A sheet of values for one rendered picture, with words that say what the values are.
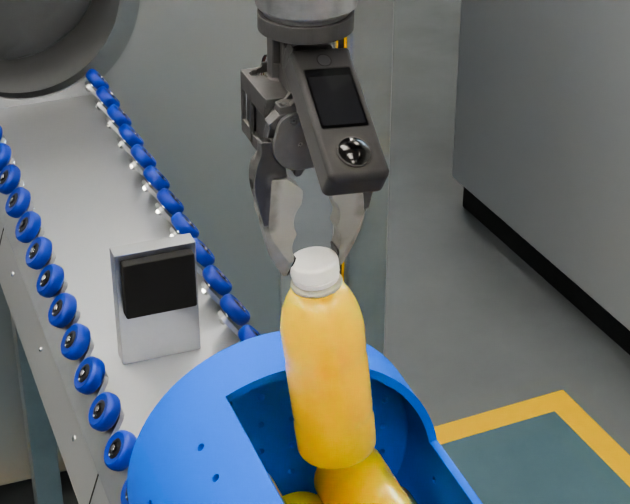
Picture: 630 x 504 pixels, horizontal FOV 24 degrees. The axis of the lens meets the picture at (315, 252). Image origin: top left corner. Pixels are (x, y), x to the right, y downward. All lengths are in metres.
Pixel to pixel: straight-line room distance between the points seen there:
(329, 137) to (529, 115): 2.59
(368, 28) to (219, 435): 0.78
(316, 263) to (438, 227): 2.83
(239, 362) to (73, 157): 1.08
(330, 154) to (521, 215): 2.72
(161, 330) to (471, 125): 2.17
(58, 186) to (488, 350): 1.53
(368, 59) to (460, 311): 1.80
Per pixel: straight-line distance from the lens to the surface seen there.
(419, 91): 4.75
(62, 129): 2.40
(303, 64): 1.05
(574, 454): 3.18
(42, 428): 2.69
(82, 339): 1.77
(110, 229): 2.09
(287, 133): 1.07
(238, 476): 1.18
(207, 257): 1.94
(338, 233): 1.14
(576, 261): 3.54
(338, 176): 1.00
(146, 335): 1.79
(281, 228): 1.11
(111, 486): 1.63
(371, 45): 1.87
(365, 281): 2.03
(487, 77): 3.74
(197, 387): 1.28
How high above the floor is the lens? 1.96
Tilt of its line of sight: 31 degrees down
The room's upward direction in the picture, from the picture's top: straight up
